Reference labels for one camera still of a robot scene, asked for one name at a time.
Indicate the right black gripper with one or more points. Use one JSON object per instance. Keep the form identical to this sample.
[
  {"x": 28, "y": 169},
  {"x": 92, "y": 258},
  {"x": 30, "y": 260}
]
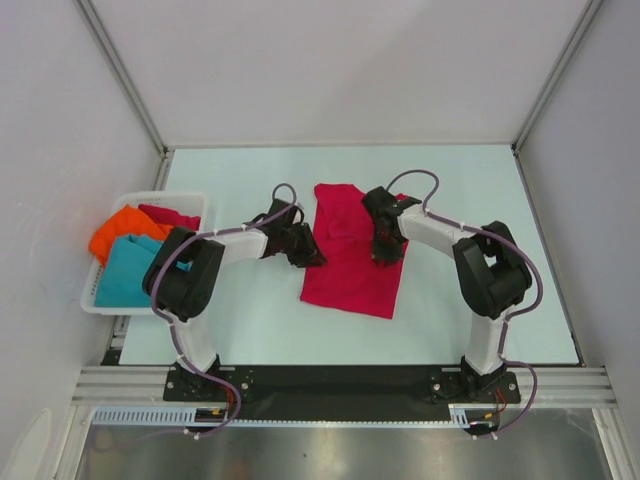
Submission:
[{"x": 379, "y": 252}]

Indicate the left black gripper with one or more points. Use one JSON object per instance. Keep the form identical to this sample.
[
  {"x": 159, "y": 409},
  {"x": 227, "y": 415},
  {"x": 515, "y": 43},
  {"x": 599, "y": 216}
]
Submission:
[{"x": 310, "y": 255}]

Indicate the magenta t shirt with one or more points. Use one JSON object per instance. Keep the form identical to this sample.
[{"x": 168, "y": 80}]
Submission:
[{"x": 351, "y": 280}]

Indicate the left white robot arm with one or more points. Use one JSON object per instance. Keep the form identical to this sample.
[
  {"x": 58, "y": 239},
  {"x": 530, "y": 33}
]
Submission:
[{"x": 181, "y": 278}]

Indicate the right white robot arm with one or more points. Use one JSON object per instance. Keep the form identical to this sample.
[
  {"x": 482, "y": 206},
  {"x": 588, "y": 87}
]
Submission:
[{"x": 493, "y": 273}]

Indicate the white plastic basket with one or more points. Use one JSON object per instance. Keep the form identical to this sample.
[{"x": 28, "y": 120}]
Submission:
[{"x": 189, "y": 203}]

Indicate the red t shirt in basket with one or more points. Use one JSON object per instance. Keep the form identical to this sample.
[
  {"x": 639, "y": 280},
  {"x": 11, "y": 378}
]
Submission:
[{"x": 169, "y": 217}]

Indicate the orange t shirt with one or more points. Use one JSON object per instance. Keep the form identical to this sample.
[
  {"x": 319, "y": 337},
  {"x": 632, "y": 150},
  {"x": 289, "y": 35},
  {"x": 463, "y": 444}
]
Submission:
[{"x": 129, "y": 220}]

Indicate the teal t shirt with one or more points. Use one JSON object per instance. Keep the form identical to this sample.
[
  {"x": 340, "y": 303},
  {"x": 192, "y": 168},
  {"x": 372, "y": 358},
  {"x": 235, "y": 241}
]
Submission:
[{"x": 121, "y": 283}]

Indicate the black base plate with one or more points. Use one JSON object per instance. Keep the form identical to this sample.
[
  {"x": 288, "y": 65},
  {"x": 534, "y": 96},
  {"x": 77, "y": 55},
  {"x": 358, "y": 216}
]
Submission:
[{"x": 356, "y": 393}]

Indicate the right white cable duct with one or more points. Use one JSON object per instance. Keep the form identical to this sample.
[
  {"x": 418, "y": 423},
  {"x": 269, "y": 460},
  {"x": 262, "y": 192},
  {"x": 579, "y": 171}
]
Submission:
[{"x": 475, "y": 415}]

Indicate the white cable duct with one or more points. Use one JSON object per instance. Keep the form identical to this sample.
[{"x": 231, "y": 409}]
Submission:
[
  {"x": 475, "y": 415},
  {"x": 186, "y": 417}
]

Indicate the aluminium frame rail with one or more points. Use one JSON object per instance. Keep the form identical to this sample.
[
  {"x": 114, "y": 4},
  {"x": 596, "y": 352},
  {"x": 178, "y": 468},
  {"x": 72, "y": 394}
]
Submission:
[{"x": 558, "y": 387}]

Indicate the left white cable duct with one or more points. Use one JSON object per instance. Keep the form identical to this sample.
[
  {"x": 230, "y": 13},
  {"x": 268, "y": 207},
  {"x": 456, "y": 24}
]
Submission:
[{"x": 186, "y": 417}]

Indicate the left aluminium corner post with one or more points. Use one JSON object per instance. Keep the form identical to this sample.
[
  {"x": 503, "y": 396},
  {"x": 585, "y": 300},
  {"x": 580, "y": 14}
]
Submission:
[{"x": 108, "y": 49}]

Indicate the aluminium corner post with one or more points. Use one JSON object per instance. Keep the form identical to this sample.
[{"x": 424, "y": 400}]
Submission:
[
  {"x": 560, "y": 67},
  {"x": 108, "y": 49}
]

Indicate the right aluminium corner post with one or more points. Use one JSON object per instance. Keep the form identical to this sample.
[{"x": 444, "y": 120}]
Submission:
[{"x": 560, "y": 67}]

